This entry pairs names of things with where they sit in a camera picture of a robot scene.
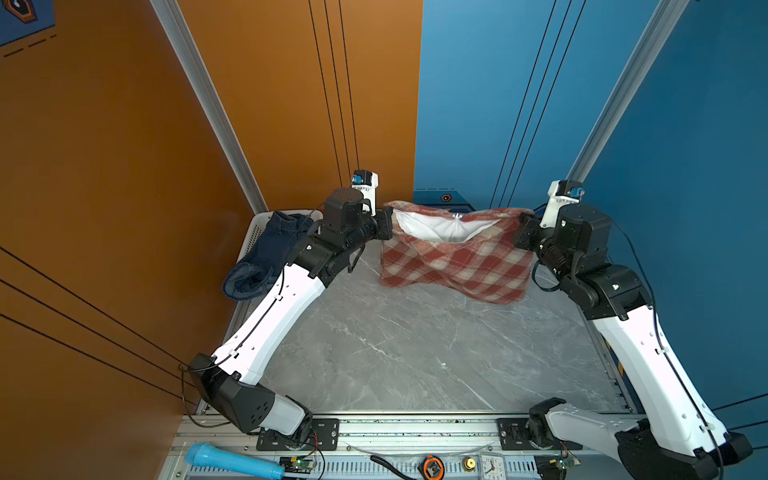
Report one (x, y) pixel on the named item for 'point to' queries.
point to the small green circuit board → (296, 465)
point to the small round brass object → (468, 464)
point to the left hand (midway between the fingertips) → (393, 207)
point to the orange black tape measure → (432, 468)
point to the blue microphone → (204, 453)
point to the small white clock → (492, 466)
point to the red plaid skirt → (473, 253)
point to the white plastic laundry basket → (262, 221)
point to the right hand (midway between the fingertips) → (516, 217)
